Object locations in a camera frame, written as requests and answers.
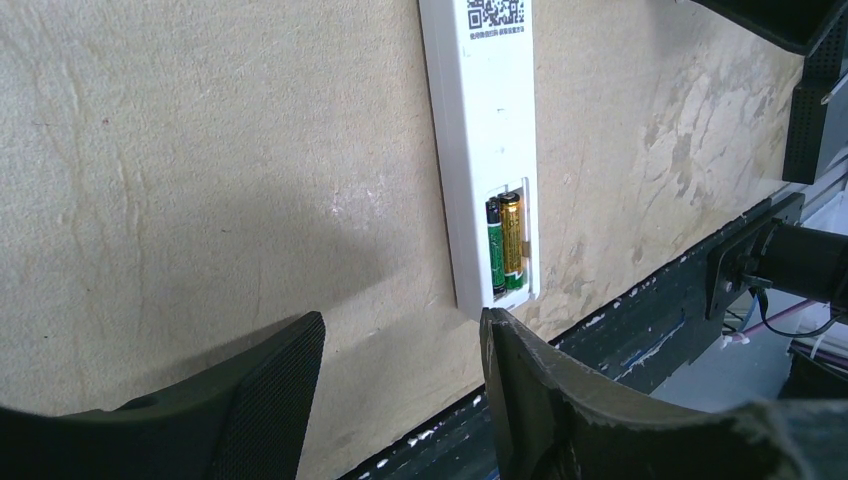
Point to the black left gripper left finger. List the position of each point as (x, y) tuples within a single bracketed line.
[(244, 418)]

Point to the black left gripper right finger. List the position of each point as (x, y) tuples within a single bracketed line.
[(556, 418)]

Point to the gold battery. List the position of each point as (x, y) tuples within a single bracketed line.
[(510, 212)]

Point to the green black battery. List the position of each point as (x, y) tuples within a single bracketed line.
[(495, 241)]

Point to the white air conditioner remote control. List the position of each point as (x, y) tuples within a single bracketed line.
[(480, 68)]

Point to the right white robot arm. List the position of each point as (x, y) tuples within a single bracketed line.
[(804, 262)]

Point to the black foam pad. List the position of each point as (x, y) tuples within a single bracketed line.
[(817, 31)]

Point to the aluminium frame rail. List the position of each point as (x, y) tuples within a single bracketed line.
[(826, 188)]

